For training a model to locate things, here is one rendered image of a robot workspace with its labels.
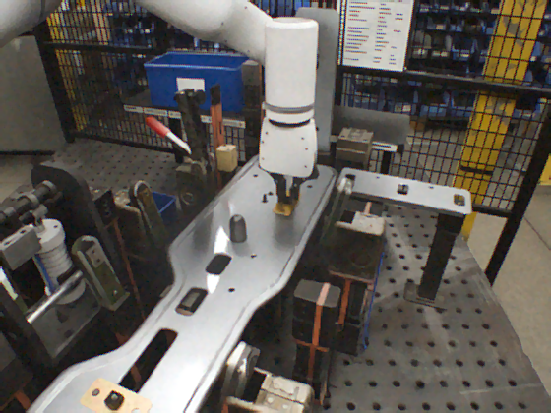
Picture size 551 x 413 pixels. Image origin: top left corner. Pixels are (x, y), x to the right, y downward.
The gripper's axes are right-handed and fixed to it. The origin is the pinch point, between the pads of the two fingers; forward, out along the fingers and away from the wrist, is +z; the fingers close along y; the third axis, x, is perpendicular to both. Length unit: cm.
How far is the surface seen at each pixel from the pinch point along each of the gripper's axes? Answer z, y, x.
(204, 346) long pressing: 3.6, 0.9, -35.4
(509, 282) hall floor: 103, 87, 113
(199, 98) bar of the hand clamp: -17.1, -17.5, -1.1
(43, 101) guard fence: 46, -229, 122
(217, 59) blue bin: -11, -43, 51
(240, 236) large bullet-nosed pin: 2.3, -3.9, -13.7
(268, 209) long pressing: 3.5, -3.2, -2.7
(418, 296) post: 32.2, 31.1, 13.5
